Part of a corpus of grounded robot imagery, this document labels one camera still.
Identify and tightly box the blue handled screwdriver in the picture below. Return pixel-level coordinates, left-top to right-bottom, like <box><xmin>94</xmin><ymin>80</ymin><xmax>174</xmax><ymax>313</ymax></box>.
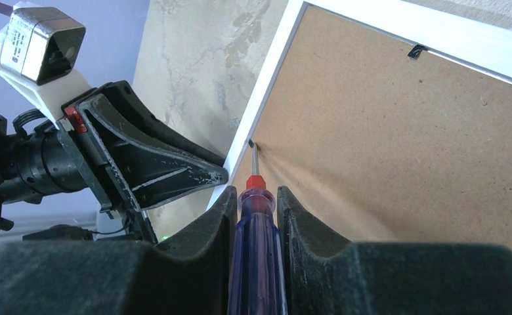
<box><xmin>227</xmin><ymin>140</ymin><xmax>288</xmax><ymax>314</ymax></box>

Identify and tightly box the white picture frame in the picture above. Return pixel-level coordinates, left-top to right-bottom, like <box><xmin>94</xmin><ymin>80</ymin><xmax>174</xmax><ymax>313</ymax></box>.
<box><xmin>224</xmin><ymin>1</ymin><xmax>512</xmax><ymax>250</ymax></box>

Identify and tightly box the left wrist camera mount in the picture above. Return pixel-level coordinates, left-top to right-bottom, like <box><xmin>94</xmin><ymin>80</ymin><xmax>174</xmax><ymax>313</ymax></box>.
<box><xmin>0</xmin><ymin>1</ymin><xmax>91</xmax><ymax>123</ymax></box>

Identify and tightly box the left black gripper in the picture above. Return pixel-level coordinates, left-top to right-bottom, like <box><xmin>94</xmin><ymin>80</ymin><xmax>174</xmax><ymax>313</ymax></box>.
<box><xmin>0</xmin><ymin>80</ymin><xmax>228</xmax><ymax>211</ymax></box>

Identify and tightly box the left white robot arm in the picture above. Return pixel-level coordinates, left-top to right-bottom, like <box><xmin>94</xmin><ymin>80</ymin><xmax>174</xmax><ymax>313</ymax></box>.
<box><xmin>0</xmin><ymin>81</ymin><xmax>229</xmax><ymax>242</ymax></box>

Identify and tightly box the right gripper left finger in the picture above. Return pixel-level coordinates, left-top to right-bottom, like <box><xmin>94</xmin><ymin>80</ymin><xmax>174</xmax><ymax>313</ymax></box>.
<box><xmin>156</xmin><ymin>186</ymin><xmax>238</xmax><ymax>314</ymax></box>

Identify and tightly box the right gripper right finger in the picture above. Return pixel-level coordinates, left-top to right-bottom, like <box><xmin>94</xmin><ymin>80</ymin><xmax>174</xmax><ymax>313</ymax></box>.
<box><xmin>278</xmin><ymin>186</ymin><xmax>354</xmax><ymax>314</ymax></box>

